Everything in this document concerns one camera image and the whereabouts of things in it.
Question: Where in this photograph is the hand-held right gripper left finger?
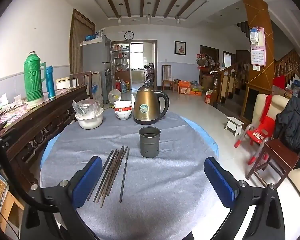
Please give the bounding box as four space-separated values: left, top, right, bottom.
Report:
20 156 103 240

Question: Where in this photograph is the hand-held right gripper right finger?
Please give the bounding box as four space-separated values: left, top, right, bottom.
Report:
204 156 288 240

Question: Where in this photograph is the bunch of dark chopsticks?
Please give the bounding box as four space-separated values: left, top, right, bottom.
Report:
87 145 130 208

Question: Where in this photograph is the grey metal chopstick holder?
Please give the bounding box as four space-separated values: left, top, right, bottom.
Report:
138 127 161 158

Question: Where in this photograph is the blue table cover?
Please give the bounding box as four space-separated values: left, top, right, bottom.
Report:
40 116 220 170

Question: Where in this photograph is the small white stool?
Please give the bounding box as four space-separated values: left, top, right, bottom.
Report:
224 116 245 137

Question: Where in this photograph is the red child chair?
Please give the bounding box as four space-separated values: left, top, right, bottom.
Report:
234 116 275 165

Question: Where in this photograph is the grey table cloth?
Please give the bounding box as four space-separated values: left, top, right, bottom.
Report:
40 110 217 240

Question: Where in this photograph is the dark carved wooden sideboard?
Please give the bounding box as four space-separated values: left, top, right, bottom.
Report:
0 85 89 188

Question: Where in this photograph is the clear plastic bag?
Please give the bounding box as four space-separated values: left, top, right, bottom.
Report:
72 99 103 119

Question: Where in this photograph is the cream armchair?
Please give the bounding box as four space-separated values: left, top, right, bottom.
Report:
250 93 300 205

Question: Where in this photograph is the red white bag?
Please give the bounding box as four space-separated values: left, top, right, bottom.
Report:
204 89 214 104

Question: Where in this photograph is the red scarf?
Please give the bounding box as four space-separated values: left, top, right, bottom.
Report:
260 94 274 130

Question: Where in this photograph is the small white fan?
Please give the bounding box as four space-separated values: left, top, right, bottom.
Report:
108 89 122 108

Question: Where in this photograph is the white freezer blue print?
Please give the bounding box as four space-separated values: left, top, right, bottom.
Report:
84 71 104 105

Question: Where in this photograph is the black jacket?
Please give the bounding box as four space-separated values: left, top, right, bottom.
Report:
275 96 300 169

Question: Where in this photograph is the gold electric kettle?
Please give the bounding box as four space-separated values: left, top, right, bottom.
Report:
133 82 170 125

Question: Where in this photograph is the plain white chest freezer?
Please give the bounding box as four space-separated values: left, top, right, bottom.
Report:
56 76 77 90

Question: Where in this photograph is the wooden stair railing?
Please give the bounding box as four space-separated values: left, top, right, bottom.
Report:
214 49 300 103

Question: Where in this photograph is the large orange cardboard box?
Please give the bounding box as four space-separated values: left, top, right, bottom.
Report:
178 80 192 95

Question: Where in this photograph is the blue thermos flask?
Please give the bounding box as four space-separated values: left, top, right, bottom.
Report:
45 66 56 98

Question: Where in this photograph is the brown wooden chair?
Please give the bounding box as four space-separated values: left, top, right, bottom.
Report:
69 71 93 105

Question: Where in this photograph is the green thermos flask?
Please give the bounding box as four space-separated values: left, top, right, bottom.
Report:
24 51 47 102

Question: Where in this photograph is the shelf with bottles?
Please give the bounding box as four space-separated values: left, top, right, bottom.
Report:
112 42 130 83

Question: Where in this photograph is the tall-backed wooden chair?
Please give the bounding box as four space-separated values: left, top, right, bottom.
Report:
161 64 175 92

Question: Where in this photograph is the metal kitchen rack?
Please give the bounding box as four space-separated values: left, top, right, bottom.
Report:
144 64 155 83

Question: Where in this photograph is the grey refrigerator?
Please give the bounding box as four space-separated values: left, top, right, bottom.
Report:
80 36 115 104

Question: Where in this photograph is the brown curtain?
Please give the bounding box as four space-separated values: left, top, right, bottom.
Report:
69 8 96 75

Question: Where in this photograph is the white blue hanging bag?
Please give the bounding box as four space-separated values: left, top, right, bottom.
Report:
249 28 259 43

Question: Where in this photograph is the wooden column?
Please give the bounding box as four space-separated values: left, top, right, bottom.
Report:
240 0 275 128

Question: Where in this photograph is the black cable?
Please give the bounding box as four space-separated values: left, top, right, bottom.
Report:
0 126 63 212

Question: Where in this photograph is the pink wall calendar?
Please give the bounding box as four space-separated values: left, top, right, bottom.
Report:
250 27 267 67

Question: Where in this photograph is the framed wall picture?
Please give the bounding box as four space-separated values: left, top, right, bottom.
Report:
174 41 187 55

